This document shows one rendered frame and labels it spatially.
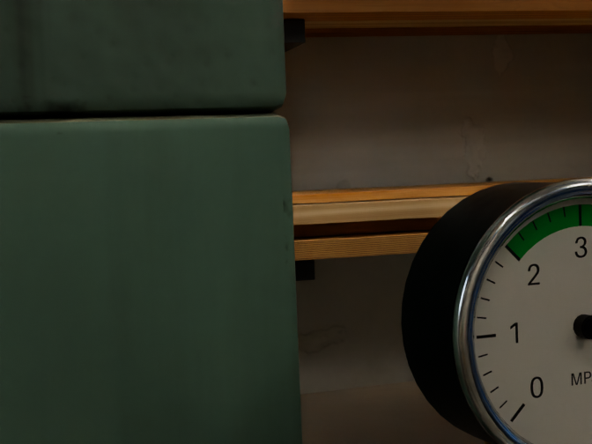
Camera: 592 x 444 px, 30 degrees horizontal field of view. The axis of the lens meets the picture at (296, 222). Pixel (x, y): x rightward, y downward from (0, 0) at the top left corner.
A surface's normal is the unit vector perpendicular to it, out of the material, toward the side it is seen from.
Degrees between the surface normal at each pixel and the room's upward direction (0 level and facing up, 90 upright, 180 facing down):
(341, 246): 90
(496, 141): 90
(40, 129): 68
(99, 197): 90
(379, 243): 91
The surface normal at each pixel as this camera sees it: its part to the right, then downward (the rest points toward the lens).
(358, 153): 0.23, 0.04
